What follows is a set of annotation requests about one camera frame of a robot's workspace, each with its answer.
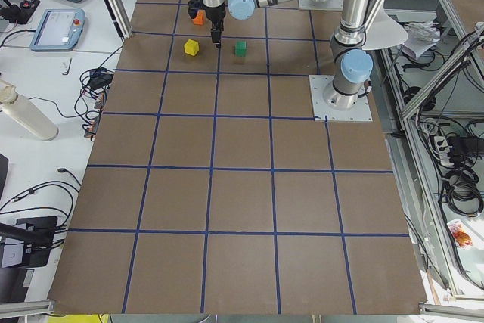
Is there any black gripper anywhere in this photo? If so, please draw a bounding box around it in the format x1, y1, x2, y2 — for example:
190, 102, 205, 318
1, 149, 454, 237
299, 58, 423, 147
188, 0, 226, 48

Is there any orange wooden block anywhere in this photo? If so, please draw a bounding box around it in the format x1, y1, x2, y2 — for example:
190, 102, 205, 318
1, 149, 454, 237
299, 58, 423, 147
192, 10, 206, 26

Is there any green wooden block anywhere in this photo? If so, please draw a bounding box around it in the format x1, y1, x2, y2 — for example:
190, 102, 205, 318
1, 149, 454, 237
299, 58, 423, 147
234, 41, 247, 57

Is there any yellow wooden block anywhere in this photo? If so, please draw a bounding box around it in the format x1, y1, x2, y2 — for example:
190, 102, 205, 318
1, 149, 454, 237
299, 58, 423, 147
184, 39, 200, 57

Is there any near blue teach pendant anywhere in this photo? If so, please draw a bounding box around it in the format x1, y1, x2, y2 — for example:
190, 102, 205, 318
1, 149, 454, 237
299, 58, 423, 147
29, 8, 85, 51

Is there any metal hex key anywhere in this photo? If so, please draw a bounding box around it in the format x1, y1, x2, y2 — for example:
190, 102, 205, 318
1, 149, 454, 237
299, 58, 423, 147
62, 58, 73, 76

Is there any white plastic chair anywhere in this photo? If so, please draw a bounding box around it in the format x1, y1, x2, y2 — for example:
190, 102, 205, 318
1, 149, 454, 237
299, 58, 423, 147
361, 0, 408, 51

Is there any white thermos bottle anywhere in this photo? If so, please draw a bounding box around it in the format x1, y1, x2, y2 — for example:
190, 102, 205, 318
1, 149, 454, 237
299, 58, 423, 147
1, 80, 59, 141

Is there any black monitor stand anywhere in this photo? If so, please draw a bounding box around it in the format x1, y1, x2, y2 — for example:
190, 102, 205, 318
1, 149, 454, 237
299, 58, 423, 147
1, 216, 66, 269

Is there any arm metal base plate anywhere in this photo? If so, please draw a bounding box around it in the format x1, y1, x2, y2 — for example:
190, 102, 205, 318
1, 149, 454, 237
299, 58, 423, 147
309, 75, 373, 123
299, 0, 343, 11

